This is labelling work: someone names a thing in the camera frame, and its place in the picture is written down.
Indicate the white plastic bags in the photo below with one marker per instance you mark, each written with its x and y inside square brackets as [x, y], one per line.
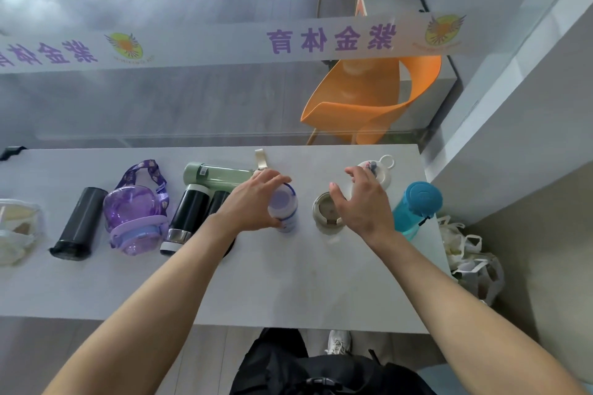
[472, 260]

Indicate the person's right thumb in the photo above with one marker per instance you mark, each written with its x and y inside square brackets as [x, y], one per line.
[337, 198]

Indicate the person's right forearm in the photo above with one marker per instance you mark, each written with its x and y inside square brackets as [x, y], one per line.
[463, 311]

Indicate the orange plastic chair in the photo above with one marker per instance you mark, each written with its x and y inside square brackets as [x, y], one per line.
[366, 94]

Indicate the person's left hand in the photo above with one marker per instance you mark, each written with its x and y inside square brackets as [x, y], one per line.
[248, 207]

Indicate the frosted banner strip with print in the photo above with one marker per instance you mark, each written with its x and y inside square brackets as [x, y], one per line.
[208, 45]

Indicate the white lavender bottle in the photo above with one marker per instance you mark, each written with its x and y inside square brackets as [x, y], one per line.
[286, 212]

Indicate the person's left forearm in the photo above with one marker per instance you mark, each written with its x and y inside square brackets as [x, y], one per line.
[157, 306]

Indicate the clear plastic container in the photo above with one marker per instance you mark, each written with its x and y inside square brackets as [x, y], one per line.
[18, 232]

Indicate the matte black tumbler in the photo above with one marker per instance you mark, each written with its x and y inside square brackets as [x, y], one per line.
[81, 223]

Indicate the beige bottle lid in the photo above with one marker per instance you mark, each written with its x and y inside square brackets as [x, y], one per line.
[324, 219]

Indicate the person's right hand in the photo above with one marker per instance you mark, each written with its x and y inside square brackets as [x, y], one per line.
[366, 209]

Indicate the orange white sign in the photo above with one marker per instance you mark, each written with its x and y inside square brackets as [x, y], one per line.
[361, 1]

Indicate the black bottle with silver band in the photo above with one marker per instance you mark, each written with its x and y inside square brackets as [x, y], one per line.
[187, 214]

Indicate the teal water bottle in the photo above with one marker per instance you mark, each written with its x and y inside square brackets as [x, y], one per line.
[417, 205]

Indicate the person's black clothing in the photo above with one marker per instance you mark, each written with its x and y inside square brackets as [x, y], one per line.
[301, 374]

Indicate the person's white shoe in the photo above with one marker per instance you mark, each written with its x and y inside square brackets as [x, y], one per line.
[338, 343]

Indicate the person's left thumb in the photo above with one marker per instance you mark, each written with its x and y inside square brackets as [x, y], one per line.
[273, 223]

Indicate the black object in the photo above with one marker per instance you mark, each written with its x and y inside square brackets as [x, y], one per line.
[11, 152]

